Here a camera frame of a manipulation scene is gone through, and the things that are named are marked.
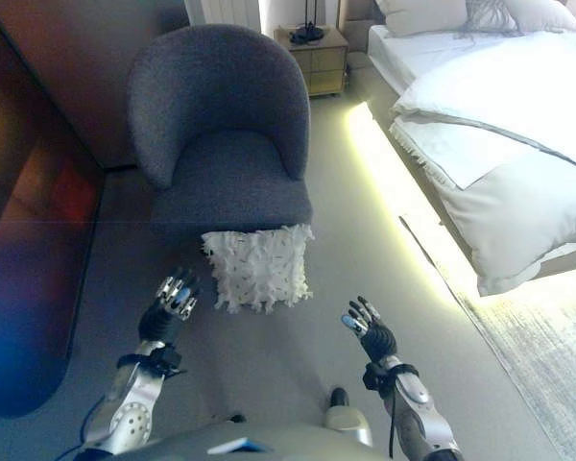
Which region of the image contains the white bed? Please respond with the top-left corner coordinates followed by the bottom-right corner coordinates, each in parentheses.
top-left (364, 23), bottom-right (576, 289)

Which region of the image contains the light wooden nightstand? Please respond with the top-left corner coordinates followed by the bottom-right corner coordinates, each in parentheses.
top-left (273, 26), bottom-right (350, 98)

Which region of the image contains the white fringed cushion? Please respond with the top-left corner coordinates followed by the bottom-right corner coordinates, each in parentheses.
top-left (200, 223), bottom-right (316, 316)

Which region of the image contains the white fringed bedspread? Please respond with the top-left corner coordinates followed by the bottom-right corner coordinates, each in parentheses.
top-left (388, 112), bottom-right (524, 192)

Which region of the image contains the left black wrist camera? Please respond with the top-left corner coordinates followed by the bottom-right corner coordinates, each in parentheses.
top-left (152, 348), bottom-right (184, 378)

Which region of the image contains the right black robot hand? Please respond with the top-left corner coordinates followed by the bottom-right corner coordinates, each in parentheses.
top-left (339, 295), bottom-right (399, 364)

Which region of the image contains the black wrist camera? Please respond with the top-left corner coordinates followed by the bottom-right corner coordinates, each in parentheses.
top-left (152, 348), bottom-right (184, 378)
top-left (362, 362), bottom-right (390, 391)

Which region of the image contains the silver robot torso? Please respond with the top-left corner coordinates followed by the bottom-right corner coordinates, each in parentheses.
top-left (71, 420), bottom-right (390, 461)

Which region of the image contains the black lamp base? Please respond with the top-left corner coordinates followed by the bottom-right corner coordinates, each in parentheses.
top-left (289, 22), bottom-right (325, 45)

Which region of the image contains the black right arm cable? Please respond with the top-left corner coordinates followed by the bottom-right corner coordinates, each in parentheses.
top-left (383, 364), bottom-right (420, 460)

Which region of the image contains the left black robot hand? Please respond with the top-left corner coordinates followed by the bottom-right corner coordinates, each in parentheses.
top-left (137, 266), bottom-right (204, 345)

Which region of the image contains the brown wooden wardrobe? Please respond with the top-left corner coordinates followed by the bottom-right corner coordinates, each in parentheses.
top-left (0, 0), bottom-right (183, 420)

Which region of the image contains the right silver robot leg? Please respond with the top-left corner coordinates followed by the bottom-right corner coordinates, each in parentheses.
top-left (322, 404), bottom-right (373, 450)

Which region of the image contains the white duvet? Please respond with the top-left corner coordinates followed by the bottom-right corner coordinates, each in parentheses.
top-left (388, 31), bottom-right (576, 298)

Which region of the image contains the grey patterned rug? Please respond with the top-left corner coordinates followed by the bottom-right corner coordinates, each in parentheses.
top-left (453, 286), bottom-right (576, 461)

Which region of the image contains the blue cable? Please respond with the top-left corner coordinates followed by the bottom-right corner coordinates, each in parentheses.
top-left (74, 396), bottom-right (105, 455)

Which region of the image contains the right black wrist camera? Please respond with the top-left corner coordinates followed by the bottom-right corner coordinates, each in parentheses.
top-left (362, 362), bottom-right (390, 391)

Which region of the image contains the white curtain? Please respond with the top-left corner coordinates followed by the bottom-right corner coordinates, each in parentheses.
top-left (184, 0), bottom-right (262, 31)

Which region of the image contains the grey fabric armchair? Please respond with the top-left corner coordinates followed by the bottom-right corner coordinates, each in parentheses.
top-left (127, 23), bottom-right (314, 241)

